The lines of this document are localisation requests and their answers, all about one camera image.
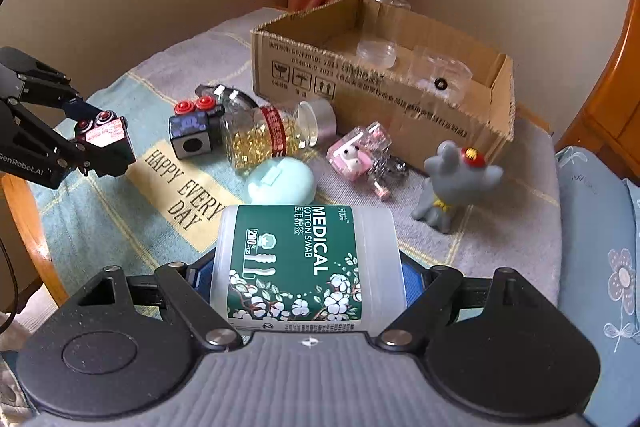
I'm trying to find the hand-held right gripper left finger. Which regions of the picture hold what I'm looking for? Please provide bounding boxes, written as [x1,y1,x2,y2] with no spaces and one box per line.
[77,251,246,353]

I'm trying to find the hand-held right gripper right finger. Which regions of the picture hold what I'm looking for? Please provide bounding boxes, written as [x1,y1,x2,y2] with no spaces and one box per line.
[376,252,543,351]

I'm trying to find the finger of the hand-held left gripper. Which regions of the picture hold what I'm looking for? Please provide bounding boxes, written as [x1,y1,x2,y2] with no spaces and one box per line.
[0,99,137,190]
[20,57,117,124]

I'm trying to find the red toy block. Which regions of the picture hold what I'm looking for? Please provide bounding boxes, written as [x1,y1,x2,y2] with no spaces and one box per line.
[74,109,129,148]

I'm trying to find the black cube toy red buttons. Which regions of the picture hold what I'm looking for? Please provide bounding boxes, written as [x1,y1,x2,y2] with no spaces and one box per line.
[168,97,226,160]

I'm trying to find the grey mouse figurine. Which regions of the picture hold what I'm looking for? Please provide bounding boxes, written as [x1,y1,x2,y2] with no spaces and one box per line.
[411,141,504,236]

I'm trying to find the green label cotton swab box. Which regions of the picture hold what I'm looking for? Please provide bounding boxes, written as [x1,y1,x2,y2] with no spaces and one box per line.
[209,204,408,336]

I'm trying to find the mint green round case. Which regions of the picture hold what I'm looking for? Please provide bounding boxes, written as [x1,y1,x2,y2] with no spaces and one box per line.
[247,157,316,206]

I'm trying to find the pink clear keychain case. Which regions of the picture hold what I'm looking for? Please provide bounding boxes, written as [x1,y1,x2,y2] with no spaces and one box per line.
[327,122,410,200]

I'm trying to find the clear oval case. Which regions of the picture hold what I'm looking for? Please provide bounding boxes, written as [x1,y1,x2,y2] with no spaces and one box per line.
[195,83,257,108]

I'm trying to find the yellow capsule bottle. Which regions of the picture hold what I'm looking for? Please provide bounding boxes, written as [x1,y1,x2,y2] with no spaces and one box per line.
[220,99,337,170]

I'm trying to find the cardboard box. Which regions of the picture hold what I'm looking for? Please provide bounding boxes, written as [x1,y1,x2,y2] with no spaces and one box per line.
[250,0,516,164]

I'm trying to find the printed plaid towel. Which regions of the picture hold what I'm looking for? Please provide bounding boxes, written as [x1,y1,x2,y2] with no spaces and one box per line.
[27,7,562,310]

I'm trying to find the wooden bedside table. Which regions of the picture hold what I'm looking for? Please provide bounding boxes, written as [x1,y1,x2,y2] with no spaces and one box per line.
[0,104,557,309]

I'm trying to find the blue floral bedding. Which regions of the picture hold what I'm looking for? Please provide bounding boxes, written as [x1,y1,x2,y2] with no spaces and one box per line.
[554,146,640,427]

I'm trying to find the clear container with googly eye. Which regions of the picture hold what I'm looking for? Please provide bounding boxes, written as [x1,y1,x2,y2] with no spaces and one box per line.
[407,46,474,106]

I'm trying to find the round clear plastic jar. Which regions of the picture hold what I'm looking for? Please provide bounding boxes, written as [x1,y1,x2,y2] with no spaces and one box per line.
[356,38,400,68]

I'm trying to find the wooden headboard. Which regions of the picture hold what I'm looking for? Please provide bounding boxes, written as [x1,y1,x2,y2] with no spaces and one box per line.
[554,0,640,180]

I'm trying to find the black cable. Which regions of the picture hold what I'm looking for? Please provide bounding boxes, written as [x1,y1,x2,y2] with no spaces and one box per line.
[0,234,22,335]

